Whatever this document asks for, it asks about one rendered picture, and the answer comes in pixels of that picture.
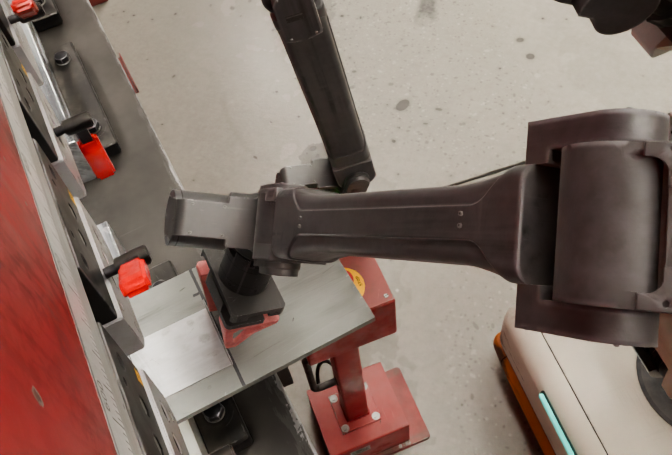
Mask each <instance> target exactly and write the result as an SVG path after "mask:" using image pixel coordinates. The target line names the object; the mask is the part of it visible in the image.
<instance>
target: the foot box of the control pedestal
mask: <svg viewBox="0 0 672 455"><path fill-rule="evenodd" d="M362 373H363V379H364V382H366V383H367V385H368V388H369V390H370V392H371V395H372V397H373V399H374V402H375V404H376V406H377V409H378V411H379V413H380V416H381V418H382V419H381V420H378V421H376V422H373V423H371V424H369V425H366V426H364V427H361V428H359V429H356V430H354V431H352V432H349V433H347V434H344V435H343V434H342V431H341V429H340V426H339V423H338V421H337V418H336V416H335V413H334V411H333V408H332V405H331V403H330V400H329V398H328V397H329V396H331V395H334V394H336V393H338V390H337V386H336V385H335V386H333V387H330V388H328V389H325V390H323V391H320V392H313V391H311V389H310V390H307V395H308V398H309V401H310V406H311V409H312V411H313V414H314V417H315V419H316V422H317V425H318V427H319V430H320V433H321V436H322V438H323V441H324V444H325V446H326V449H327V452H328V454H329V455H392V454H394V453H397V452H399V451H402V450H404V449H406V448H409V447H411V446H413V445H416V444H418V443H421V442H423V441H425V440H428V439H429V438H430V433H429V431H428V428H427V426H426V424H425V422H424V420H423V418H422V415H421V413H420V411H419V409H418V407H417V405H416V403H415V400H414V398H413V396H412V394H411V392H410V390H409V387H408V385H407V383H406V381H405V379H404V377H403V375H402V372H401V370H400V369H399V368H397V367H396V368H393V369H390V370H388V371H384V369H383V366H382V364H381V362H377V363H375V364H372V365H370V366H367V367H365V368H362Z"/></svg>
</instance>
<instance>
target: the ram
mask: <svg viewBox="0 0 672 455"><path fill-rule="evenodd" d="M0 67H1V70H2V73H3V76H4V79H5V81H6V84H7V87H8V90H9V93H10V96H11V99H12V102H13V105H14V108H15V111H16V114H17V117H18V119H19V122H20V125H21V128H22V131H23V134H24V137H25V140H26V143H27V146H28V149H29V152H30V154H31V157H32V160H33V163H34V166H35V169H36V172H37V175H38V178H39V181H40V184H41V187H42V190H43V192H44V195H45V198H46V201H47V204H48V207H49V210H50V213H51V216H52V219H53V222H54V225H55V228H56V230H57V233H58V236H59V239H60V242H61V245H62V248H63V251H64V254H65V257H66V260H67V263H68V265H69V268H70V271H71V274H72V277H73V280H74V283H75V286H76V289H77V292H78V295H79V298H80V301H81V303H82V306H83V309H84V312H85V315H86V318H87V321H88V324H89V327H90V330H91V333H92V336H93V339H94V341H95V344H96V347H97V350H98V353H99V356H100V359H101V362H102V365H103V368H104V371H105V374H106V377H107V379H108V382H109V385H110V388H111V391H112V394H113V397H114V400H115V403H116V406H117V409H118V412H119V414H120V417H121V420H122V423H123V426H124V429H125V432H126V435H127V438H128V441H129V444H130V447H131V450H132V452H133V455H142V452H141V449H140V446H139V444H138V441H137V438H136V435H135V432H134V429H133V426H132V424H131V421H130V418H129V415H128V412H127V409H126V406H125V404H124V401H123V398H122V395H121V392H120V389H119V386H118V384H117V381H116V378H115V375H114V372H113V369H112V366H111V364H110V361H109V358H108V355H107V352H106V349H105V346H104V344H103V341H102V338H101V335H100V332H99V329H98V327H97V324H96V321H95V318H94V315H93V312H92V309H91V307H90V304H89V301H88V298H87V295H86V292H85V289H84V287H83V284H82V281H81V278H80V275H79V272H78V269H77V267H76V264H75V261H74V258H73V255H72V252H71V249H70V247H69V244H68V241H67V238H66V235H65V232H64V229H63V227H62V224H61V221H60V218H59V215H58V212H57V209H56V207H55V204H54V201H53V198H52V195H51V192H50V189H49V187H48V184H47V181H46V178H45V175H44V172H43V169H42V167H41V164H40V161H39V158H38V155H37V152H36V150H35V147H34V144H33V141H32V138H31V135H30V132H29V130H28V127H27V124H26V121H25V118H24V115H23V112H22V110H21V107H20V104H19V101H18V98H17V95H16V92H15V90H14V87H13V84H12V81H11V78H10V75H9V72H8V70H7V67H6V64H5V61H4V58H3V55H2V52H1V50H0ZM0 455H120V453H119V450H118V447H117V444H116V441H115V438H114V435H113V432H112V429H111V426H110V423H109V420H108V417H107V414H106V411H105V408H104V405H103V402H102V399H101V396H100V393H99V390H98V387H97V384H96V381H95V378H94V375H93V372H92V369H91V366H90V363H89V360H88V356H87V353H86V350H85V347H84V344H83V341H82V338H81V335H80V332H79V329H78V326H77V323H76V320H75V317H74V314H73V311H72V308H71V305H70V302H69V299H68V296H67V293H66V290H65V287H64V284H63V281H62V278H61V275H60V272H59V269H58V266H57V263H56V260H55V257H54V254H53V251H52V248H51V245H50V242H49V239H48V236H47V233H46V229H45V226H44V223H43V220H42V217H41V214H40V211H39V208H38V205H37V202H36V199H35V196H34V193H33V190H32V187H31V184H30V181H29V178H28V175H27V172H26V169H25V166H24V163H23V160H22V157H21V154H20V151H19V148H18V145H17V142H16V139H15V136H14V133H13V130H12V127H11V124H10V121H9V118H8V115H7V112H6V109H5V106H4V102H3V99H2V96H1V93H0Z"/></svg>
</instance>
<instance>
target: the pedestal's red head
mask: <svg viewBox="0 0 672 455"><path fill-rule="evenodd" d="M339 260H340V262H341V263H342V265H343V267H344V268H349V269H352V270H355V271H356V272H358V273H359V274H360V275H361V276H362V278H363V280H364V283H365V291H364V294H363V296H362V297H363V298H364V300H365V302H366V303H367V305H368V306H369V308H370V309H371V311H372V313H373V314H374V316H375V321H374V322H372V323H370V324H368V325H366V326H364V327H362V328H360V329H359V330H357V331H355V332H353V333H351V334H349V335H347V336H345V337H343V338H341V339H340V340H338V341H336V342H334V343H332V344H330V345H328V346H326V347H324V348H322V349H321V350H319V351H317V352H315V353H313V354H311V355H309V356H307V357H306V359H307V361H308V364H309V365H310V366H312V365H315V364H317V363H320V362H322V361H325V360H327V359H330V358H332V357H335V356H337V355H340V354H342V353H345V352H347V351H350V350H353V349H355V348H358V347H360V346H363V345H365V344H368V343H370V342H373V341H375V340H378V339H380V338H383V337H385V336H388V335H390V334H393V333H395V332H396V331H397V324H396V305H395V298H394V296H393V294H392V292H391V290H390V288H389V286H388V284H387V282H386V280H385V278H384V276H383V274H382V272H381V269H380V267H379V265H378V263H377V261H376V259H375V258H368V257H356V256H348V257H343V258H340V259H339Z"/></svg>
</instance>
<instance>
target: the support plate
mask: <svg viewBox="0 0 672 455"><path fill-rule="evenodd" d="M272 278H273V280H274V282H275V284H276V286H277V288H278V290H279V292H280V294H281V296H282V297H283V299H284V301H285V307H284V309H283V311H282V313H281V314H279V320H278V322H277V323H275V324H273V325H271V326H269V327H267V328H264V329H262V330H260V331H258V332H256V333H254V334H252V335H251V336H249V337H248V338H247V339H245V340H244V341H243V342H241V343H240V344H239V345H237V346H236V347H231V348H229V350H230V352H231V354H232V357H233V359H234V361H235V363H236V365H237V367H238V369H239V372H240V374H241V376H242V378H243V380H244V382H245V384H246V385H245V386H242V384H241V382H240V380H239V378H238V376H237V373H236V371H235V369H234V367H233V365H231V366H229V367H227V368H225V369H223V370H221V371H219V372H217V373H215V374H213V375H211V376H209V377H207V378H205V379H203V380H201V381H199V382H197V383H195V384H193V385H191V386H189V387H187V388H185V389H183V390H181V391H179V392H177V393H175V394H173V395H171V396H169V397H167V398H165V399H166V401H167V403H168V405H169V407H170V409H171V411H172V413H173V415H174V417H175V419H176V421H177V423H178V424H180V423H182V422H184V421H186V420H187V419H189V418H191V417H193V416H195V415H197V414H199V413H201V412H203V411H205V410H206V409H208V408H210V407H212V406H214V405H216V404H218V403H220V402H222V401H224V400H225V399H227V398H229V397H231V396H233V395H235V394H237V393H239V392H241V391H243V390H244V389H246V388H248V387H250V386H252V385H254V384H256V383H258V382H260V381H262V380H263V379H265V378H267V377H269V376H271V375H273V374H275V373H277V372H279V371H281V370H283V369H284V368H286V367H288V366H290V365H292V364H294V363H296V362H298V361H300V360H302V359H303V358H305V357H307V356H309V355H311V354H313V353H315V352H317V351H319V350H321V349H322V348H324V347H326V346H328V345H330V344H332V343H334V342H336V341H338V340H340V339H341V338H343V337H345V336H347V335H349V334H351V333H353V332H355V331H357V330H359V329H360V328H362V327H364V326H366V325H368V324H370V323H372V322H374V321H375V316H374V314H373V313H372V311H371V309H370V308H369V306H368V305H367V303H366V302H365V300H364V298H363V297H362V295H361V294H360V292H359V290H358V289H357V287H356V286H355V284H354V282H353V281H352V279H351V278H350V276H349V275H348V273H347V271H346V270H345V268H344V267H343V265H342V263H341V262H340V260H339V259H338V260H337V261H335V262H332V263H326V265H317V264H304V263H301V268H300V270H299V273H298V277H287V276H275V275H272ZM197 292H198V290H197V288H196V285H195V283H194V281H193V279H192V277H191V275H190V272H189V270H188V271H186V272H184V273H182V274H180V275H178V276H176V277H174V278H172V279H170V280H167V281H165V282H163V283H161V284H159V285H157V286H155V287H153V288H151V289H149V290H147V291H145V292H143V293H141V294H139V295H136V296H134V297H132V298H130V299H129V301H130V303H131V306H132V309H133V311H134V314H135V316H136V319H137V321H138V324H139V326H140V329H141V332H142V334H143V337H144V338H145V337H147V336H149V335H151V334H153V333H155V332H157V331H159V330H161V329H163V328H165V327H167V326H169V325H172V324H174V323H176V322H178V321H180V320H182V319H184V318H186V317H188V316H190V315H192V314H194V313H196V312H199V311H201V310H203V309H205V306H204V303H203V301H202V298H201V296H200V294H199V295H197V296H195V297H193V294H195V293H197Z"/></svg>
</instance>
